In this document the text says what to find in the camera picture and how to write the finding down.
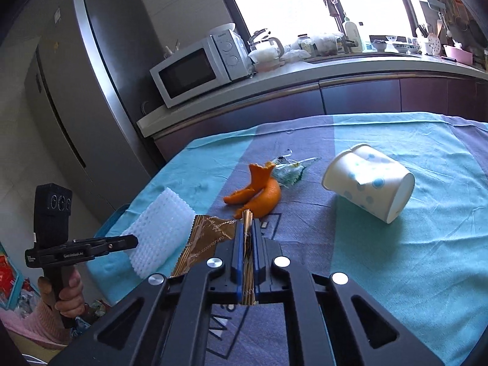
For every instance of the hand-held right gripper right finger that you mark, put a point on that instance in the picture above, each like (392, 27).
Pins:
(256, 270)

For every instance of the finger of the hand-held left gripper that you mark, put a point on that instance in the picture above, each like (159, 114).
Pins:
(118, 243)

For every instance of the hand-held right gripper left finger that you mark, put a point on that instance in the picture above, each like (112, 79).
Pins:
(239, 267)

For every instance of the blue plastic trash bin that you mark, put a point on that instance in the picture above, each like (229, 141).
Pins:
(113, 217)

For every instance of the white foam fruit net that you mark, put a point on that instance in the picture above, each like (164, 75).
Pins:
(160, 228)

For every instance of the gold foil snack wrapper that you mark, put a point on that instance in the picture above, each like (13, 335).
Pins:
(206, 236)

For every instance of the orange peel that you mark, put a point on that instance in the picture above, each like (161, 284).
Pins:
(263, 198)

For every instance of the green clear plastic wrapper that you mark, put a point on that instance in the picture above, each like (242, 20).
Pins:
(291, 175)

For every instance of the dotted paper cup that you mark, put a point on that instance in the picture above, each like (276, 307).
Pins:
(366, 183)

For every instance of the person's left forearm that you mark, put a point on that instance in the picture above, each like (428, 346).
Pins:
(38, 324)

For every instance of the person's left hand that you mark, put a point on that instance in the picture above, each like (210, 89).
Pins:
(72, 297)

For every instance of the pile of bags on floor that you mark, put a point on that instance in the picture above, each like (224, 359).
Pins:
(7, 278)

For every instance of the grey refrigerator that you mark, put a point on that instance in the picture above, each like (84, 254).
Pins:
(76, 84)

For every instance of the white microwave oven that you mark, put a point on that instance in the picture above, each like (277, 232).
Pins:
(186, 72)

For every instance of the beige kitchen countertop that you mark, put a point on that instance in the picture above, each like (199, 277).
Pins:
(267, 80)

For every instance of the small white ornament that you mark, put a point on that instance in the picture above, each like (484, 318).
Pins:
(171, 50)

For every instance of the brown kitchen base cabinets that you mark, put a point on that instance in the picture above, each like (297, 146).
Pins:
(362, 99)

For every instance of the translucent plastic bowl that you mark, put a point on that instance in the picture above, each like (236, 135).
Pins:
(265, 59)

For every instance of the white plastic bag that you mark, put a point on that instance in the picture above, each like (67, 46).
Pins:
(295, 55)

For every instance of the glass kettle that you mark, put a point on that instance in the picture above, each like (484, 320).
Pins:
(268, 42)

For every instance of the glass jar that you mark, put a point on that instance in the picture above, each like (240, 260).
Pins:
(304, 42)

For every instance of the clear bag with dark contents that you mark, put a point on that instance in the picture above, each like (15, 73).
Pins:
(324, 45)

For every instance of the white bowl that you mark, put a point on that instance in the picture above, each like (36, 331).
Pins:
(222, 28)

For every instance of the white soap bottle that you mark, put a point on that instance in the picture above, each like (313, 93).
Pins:
(351, 36)

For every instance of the small dark bowl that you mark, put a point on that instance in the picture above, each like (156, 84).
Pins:
(377, 44)

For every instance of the metal kitchen faucet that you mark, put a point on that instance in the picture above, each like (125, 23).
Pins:
(337, 19)

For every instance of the kitchen window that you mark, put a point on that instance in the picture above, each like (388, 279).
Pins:
(289, 3)

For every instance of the patterned ceramic bowl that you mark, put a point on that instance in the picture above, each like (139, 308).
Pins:
(407, 48)

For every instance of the white perforated utensil holder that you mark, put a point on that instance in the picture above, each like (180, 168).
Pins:
(429, 44)

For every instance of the kitchen knife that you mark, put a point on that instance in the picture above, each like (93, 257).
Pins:
(448, 59)

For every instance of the pink bowl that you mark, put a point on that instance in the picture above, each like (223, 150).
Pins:
(457, 55)

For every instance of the hanging dark pan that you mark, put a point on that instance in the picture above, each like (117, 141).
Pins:
(478, 32)

